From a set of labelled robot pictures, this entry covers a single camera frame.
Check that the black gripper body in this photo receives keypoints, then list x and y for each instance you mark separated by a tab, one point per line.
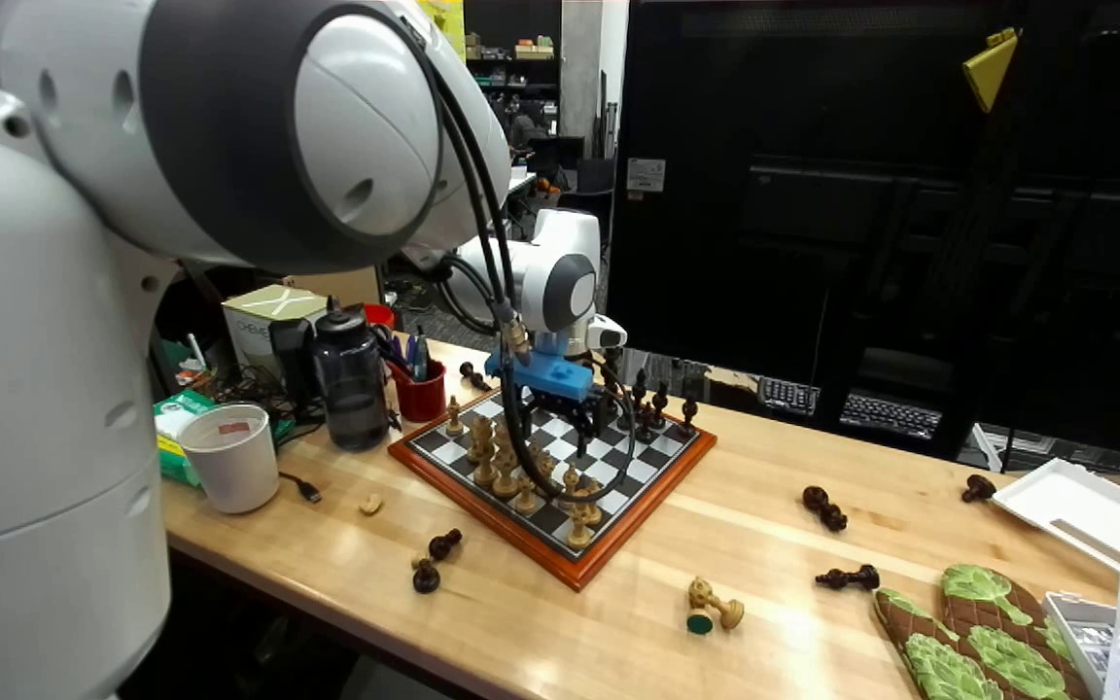
599	373

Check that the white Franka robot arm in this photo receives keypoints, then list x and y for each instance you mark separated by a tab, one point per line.
54	364

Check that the dark chess piece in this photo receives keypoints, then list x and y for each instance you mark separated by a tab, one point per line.
977	486
689	412
426	578
446	543
660	406
850	578
639	398
824	507
476	373

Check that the wooden framed chess board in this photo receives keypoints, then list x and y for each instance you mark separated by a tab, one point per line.
546	531

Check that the beige chess piece green base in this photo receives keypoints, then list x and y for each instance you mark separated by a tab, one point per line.
715	616

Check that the red cup with pens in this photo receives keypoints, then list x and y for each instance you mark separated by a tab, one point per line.
422	391

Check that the white label on cabinet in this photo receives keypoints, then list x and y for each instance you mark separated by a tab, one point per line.
648	176

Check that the large black cabinet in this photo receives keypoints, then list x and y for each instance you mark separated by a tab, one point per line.
846	236

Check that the Chemex filter box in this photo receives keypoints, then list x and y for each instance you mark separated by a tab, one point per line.
269	312

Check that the white paper cup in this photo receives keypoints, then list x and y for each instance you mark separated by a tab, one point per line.
234	461

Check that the green wipes package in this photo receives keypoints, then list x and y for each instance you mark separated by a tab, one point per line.
176	433

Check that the green patterned tray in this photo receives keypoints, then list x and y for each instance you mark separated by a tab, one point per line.
972	644

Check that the white plastic tray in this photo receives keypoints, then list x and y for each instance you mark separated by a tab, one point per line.
1091	512

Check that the yellow hanging tag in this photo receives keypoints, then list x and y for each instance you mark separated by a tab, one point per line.
992	72

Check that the clear plastic container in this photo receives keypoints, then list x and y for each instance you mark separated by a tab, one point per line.
1077	626

